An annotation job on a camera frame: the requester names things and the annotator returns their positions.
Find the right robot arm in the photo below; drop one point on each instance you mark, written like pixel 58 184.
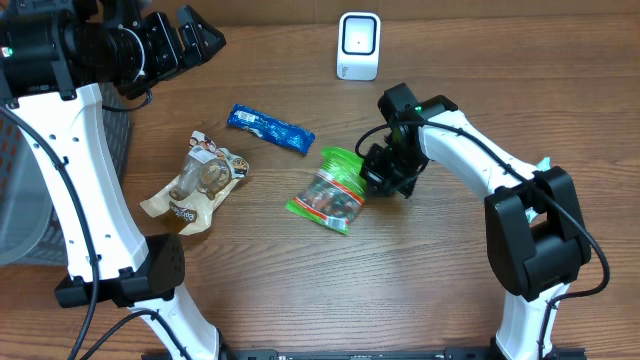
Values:
pixel 537 244

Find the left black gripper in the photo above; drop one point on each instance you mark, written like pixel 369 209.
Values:
pixel 174 56

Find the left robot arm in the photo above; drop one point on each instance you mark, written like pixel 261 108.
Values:
pixel 55 55

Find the grey plastic mesh basket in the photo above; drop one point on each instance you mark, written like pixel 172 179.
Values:
pixel 30 230

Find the beige brown snack pouch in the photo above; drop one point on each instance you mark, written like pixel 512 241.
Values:
pixel 186 205

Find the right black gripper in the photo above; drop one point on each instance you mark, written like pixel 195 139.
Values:
pixel 384 184

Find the mint green snack packet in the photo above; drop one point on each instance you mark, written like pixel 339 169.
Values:
pixel 543 165

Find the green candy bag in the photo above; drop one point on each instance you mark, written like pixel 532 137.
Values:
pixel 336 194

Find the white barcode scanner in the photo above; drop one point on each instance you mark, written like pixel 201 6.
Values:
pixel 358 48

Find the blue cookie packet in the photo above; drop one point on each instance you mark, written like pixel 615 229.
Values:
pixel 271 129

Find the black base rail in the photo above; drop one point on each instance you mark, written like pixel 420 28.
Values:
pixel 464 353

